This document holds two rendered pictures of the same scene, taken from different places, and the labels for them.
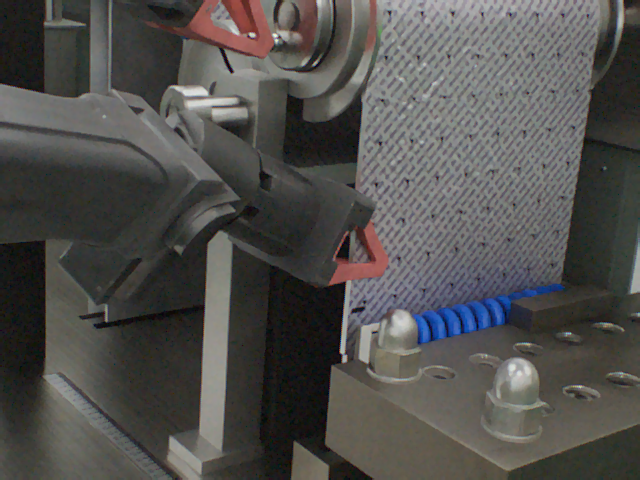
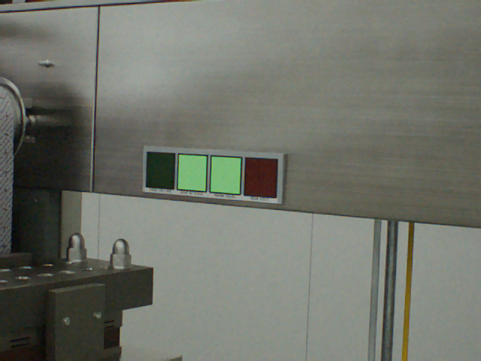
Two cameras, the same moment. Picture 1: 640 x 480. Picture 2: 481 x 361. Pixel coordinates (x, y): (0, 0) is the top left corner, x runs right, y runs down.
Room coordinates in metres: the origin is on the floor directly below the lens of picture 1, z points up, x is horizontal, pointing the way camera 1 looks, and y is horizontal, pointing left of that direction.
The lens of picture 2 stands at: (-0.73, -0.09, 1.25)
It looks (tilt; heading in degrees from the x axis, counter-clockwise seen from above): 3 degrees down; 342
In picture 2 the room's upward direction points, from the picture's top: 2 degrees clockwise
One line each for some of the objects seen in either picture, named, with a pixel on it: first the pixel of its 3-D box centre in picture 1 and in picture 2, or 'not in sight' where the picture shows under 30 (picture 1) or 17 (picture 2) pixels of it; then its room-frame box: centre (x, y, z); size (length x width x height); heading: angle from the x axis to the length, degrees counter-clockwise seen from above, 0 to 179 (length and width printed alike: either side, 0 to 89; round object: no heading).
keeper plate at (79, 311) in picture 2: not in sight; (77, 325); (0.63, -0.29, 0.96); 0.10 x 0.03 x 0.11; 128
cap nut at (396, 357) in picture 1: (397, 341); not in sight; (0.63, -0.06, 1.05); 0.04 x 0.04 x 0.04
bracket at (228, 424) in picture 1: (223, 274); not in sight; (0.74, 0.07, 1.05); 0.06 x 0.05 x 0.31; 128
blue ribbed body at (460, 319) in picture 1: (479, 322); not in sight; (0.75, -0.13, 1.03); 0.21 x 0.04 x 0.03; 128
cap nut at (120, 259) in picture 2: not in sight; (120, 253); (0.76, -0.38, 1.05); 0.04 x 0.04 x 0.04
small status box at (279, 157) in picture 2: not in sight; (210, 174); (0.63, -0.48, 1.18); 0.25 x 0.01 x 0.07; 38
